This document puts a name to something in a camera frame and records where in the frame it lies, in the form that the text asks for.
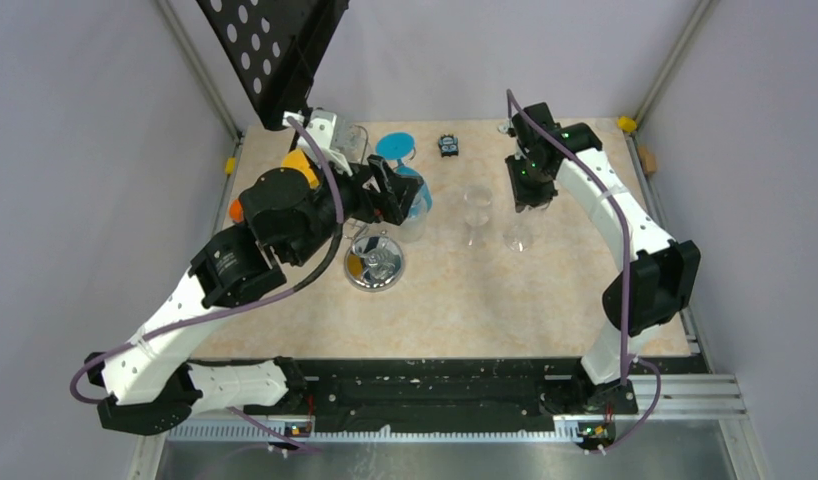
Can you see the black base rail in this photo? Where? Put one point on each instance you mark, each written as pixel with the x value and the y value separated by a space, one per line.
pixel 476 397

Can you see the yellow corner clamp right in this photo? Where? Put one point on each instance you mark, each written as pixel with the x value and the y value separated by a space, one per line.
pixel 626 124

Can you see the blue orange toy car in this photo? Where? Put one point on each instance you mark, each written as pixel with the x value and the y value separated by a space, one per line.
pixel 235 212

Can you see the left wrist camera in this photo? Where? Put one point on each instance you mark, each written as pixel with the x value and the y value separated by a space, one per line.
pixel 329 131

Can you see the black perforated music stand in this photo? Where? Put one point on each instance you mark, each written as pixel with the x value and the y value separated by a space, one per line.
pixel 275 49

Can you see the chrome wine glass rack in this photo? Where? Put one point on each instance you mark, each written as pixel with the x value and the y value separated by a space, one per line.
pixel 374 260

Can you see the yellow wine glass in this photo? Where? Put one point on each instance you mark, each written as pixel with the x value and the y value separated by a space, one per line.
pixel 299 161

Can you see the clear patterned short glass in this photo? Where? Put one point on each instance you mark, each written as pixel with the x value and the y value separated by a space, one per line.
pixel 413 227

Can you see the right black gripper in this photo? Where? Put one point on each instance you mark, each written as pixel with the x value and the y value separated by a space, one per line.
pixel 524 197

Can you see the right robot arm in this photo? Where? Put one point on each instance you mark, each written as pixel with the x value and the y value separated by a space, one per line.
pixel 656 272

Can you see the clear patterned glass at back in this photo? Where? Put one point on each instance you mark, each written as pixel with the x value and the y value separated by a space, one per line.
pixel 357 143

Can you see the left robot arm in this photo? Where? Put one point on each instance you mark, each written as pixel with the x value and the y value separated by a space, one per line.
pixel 288 231

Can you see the yellow corner clamp left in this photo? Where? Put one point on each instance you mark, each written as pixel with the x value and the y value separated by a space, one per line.
pixel 230 166

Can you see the clear wine glass front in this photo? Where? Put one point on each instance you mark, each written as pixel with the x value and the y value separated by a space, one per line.
pixel 519 236

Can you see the yellow corner clamp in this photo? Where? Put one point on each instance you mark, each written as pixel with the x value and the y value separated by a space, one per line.
pixel 626 124
pixel 230 166

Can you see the blue wine glass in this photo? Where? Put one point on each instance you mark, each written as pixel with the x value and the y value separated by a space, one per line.
pixel 398 148

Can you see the clear smooth wine glass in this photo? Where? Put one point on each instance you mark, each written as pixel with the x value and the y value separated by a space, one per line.
pixel 478 205

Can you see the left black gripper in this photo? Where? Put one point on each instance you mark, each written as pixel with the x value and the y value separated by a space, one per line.
pixel 398 190

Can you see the small black blue toy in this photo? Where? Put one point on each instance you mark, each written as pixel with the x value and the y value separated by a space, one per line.
pixel 448 145

